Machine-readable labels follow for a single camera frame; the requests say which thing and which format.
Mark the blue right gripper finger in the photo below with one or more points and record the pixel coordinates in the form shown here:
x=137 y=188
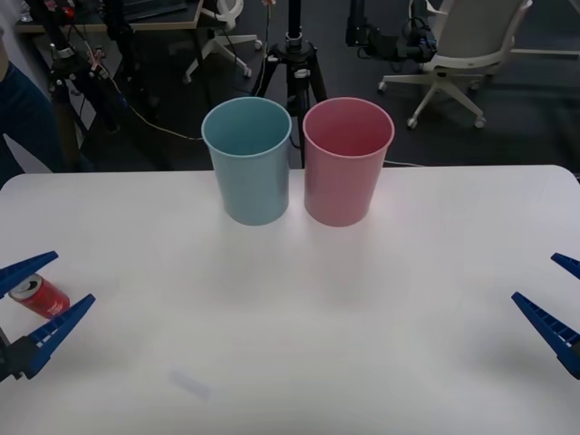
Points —
x=553 y=335
x=570 y=265

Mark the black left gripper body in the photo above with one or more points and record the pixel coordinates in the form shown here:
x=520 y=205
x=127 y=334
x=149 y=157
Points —
x=4 y=362

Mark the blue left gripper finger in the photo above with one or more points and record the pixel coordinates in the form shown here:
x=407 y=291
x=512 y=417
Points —
x=27 y=270
x=59 y=326

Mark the red drink can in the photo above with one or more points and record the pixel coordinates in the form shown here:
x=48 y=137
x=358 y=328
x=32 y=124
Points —
x=45 y=301

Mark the person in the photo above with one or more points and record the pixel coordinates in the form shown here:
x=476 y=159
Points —
x=27 y=113

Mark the pale blue plastic bin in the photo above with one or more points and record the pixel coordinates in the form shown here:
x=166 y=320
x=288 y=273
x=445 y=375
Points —
x=254 y=190

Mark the pink plastic bin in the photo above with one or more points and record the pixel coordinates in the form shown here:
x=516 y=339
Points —
x=340 y=190

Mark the white office chair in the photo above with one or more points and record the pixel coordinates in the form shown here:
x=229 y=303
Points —
x=225 y=41
x=471 y=36

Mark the black tripod with silver collar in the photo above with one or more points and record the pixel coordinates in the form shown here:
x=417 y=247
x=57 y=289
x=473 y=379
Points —
x=122 y=36

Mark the wooden-edged dark desk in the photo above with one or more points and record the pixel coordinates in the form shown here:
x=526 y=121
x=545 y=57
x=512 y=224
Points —
x=149 y=25

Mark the black camera tripod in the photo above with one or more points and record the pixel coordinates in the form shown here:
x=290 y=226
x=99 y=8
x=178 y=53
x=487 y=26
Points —
x=294 y=50

